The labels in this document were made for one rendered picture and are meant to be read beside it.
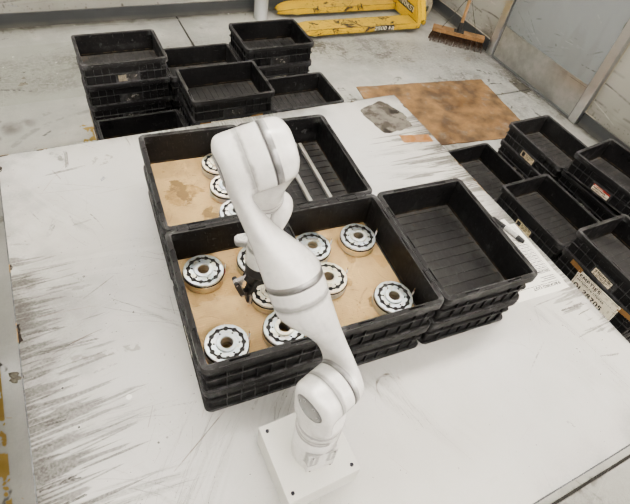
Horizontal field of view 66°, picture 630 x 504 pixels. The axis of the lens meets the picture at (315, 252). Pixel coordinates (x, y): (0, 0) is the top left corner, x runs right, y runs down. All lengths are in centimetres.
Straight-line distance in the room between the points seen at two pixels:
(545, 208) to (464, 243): 111
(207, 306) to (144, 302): 24
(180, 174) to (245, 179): 93
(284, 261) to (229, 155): 17
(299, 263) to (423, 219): 90
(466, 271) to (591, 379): 46
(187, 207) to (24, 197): 55
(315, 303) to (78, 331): 82
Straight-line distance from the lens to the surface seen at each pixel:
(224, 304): 123
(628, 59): 404
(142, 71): 265
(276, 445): 113
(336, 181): 159
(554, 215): 258
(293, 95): 282
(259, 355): 105
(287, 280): 69
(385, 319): 114
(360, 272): 134
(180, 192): 150
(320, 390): 82
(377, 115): 216
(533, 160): 281
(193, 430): 123
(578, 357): 163
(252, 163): 63
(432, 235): 151
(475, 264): 149
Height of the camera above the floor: 185
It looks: 49 degrees down
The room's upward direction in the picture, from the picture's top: 12 degrees clockwise
